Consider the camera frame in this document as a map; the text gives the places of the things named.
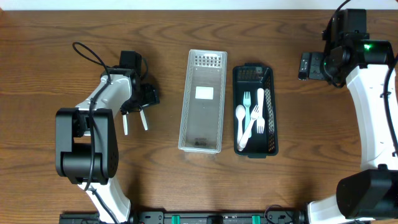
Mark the dark green plastic basket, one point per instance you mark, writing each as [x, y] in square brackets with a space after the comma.
[255, 122]

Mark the white plastic spoon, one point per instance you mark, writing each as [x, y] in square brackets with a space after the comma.
[143, 119]
[125, 124]

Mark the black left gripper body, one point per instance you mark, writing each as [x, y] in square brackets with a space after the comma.
[134, 109]

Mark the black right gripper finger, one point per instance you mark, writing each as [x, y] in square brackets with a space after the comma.
[304, 67]
[316, 65]

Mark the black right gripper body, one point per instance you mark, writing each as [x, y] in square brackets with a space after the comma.
[331, 73]

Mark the white fork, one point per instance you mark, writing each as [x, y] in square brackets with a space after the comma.
[260, 102]

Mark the white label in basket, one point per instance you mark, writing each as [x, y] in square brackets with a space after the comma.
[204, 93]

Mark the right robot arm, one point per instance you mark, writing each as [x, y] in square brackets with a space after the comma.
[366, 67]

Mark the mint green plastic fork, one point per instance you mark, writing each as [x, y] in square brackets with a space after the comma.
[247, 105]

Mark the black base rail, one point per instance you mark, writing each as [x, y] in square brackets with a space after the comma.
[278, 216]

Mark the pink-white plastic fork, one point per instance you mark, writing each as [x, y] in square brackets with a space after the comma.
[244, 140]

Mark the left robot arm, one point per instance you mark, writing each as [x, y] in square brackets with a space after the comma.
[86, 148]

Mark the white spoon in green basket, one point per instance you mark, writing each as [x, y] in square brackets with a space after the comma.
[240, 115]

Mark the clear plastic basket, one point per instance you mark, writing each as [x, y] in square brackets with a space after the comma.
[201, 127]

